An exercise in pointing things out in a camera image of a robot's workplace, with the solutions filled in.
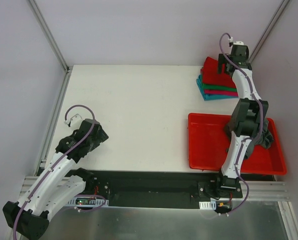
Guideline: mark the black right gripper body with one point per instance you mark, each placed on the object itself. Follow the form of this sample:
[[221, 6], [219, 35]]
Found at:
[[222, 63]]

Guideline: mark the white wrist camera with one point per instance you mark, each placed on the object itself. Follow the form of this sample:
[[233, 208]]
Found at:
[[232, 42], [74, 121]]

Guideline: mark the red plastic tray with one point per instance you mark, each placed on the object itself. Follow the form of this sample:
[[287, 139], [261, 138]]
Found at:
[[208, 144]]

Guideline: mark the left aluminium frame post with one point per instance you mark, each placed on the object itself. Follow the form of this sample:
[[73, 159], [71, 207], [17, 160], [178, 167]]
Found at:
[[48, 34]]

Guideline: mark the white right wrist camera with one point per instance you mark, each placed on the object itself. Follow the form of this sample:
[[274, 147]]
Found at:
[[232, 42]]

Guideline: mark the right white cable duct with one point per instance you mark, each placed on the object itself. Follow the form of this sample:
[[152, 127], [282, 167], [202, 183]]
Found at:
[[207, 205]]

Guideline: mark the teal folded t-shirt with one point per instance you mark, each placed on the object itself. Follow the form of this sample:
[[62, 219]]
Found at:
[[210, 97]]

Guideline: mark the grey crumpled t-shirt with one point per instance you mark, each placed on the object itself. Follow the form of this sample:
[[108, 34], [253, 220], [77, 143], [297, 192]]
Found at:
[[264, 141]]

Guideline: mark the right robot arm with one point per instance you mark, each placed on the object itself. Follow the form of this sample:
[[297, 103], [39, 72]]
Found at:
[[247, 120]]

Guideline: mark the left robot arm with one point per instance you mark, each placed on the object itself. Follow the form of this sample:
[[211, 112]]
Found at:
[[31, 214]]

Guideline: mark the green folded t-shirt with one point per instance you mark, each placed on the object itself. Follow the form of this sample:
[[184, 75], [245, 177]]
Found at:
[[217, 87]]

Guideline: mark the red t-shirt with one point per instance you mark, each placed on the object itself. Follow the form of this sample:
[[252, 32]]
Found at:
[[210, 75]]

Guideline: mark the magenta folded t-shirt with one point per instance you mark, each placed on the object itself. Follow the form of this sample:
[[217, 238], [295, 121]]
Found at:
[[221, 92]]

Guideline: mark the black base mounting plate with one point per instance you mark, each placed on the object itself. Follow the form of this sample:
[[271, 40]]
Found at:
[[173, 190]]

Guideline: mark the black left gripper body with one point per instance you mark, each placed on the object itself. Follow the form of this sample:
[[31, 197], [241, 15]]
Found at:
[[99, 135]]

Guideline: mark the white cable duct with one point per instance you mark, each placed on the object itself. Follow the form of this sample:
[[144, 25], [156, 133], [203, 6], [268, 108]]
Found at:
[[87, 202], [207, 205]]

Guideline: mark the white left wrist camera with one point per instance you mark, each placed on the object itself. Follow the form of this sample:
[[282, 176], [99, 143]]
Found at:
[[74, 121]]

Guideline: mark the right aluminium frame post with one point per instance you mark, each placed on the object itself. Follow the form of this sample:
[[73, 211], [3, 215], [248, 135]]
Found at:
[[263, 17]]

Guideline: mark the left white cable duct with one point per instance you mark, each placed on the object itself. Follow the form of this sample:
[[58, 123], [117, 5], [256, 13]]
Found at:
[[87, 202]]

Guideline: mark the aluminium frame post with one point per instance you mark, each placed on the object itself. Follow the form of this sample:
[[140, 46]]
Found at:
[[263, 17], [48, 34]]

